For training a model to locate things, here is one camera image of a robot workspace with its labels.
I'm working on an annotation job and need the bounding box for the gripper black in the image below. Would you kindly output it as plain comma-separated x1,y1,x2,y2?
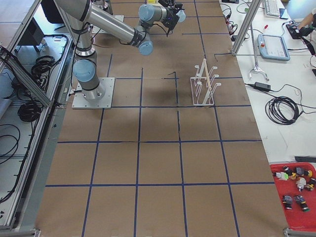
162,6,182,29

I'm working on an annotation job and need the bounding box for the light blue cup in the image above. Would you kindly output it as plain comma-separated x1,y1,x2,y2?
176,10,186,23

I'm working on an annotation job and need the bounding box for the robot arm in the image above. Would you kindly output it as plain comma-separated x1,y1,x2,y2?
55,0,186,102

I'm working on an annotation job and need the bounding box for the metal reacher grabber tool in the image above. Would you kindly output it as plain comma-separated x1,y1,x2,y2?
248,14,270,82

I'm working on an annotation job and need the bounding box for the blue teach pendant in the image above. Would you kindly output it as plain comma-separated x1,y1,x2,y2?
257,34,290,61

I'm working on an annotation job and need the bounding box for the black power adapter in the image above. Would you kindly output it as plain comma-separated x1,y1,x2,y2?
254,82,271,92

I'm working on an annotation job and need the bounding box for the red parts tray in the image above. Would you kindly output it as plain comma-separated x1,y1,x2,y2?
270,162,316,232

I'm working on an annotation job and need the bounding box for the white wire cup rack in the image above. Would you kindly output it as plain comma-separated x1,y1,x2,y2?
190,58,221,107

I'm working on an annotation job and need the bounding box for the aluminium frame post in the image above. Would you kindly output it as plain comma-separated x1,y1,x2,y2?
232,0,261,56

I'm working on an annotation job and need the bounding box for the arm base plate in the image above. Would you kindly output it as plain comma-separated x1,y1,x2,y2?
72,78,115,109

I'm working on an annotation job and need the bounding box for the coiled black cable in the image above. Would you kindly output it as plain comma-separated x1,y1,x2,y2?
265,95,301,125

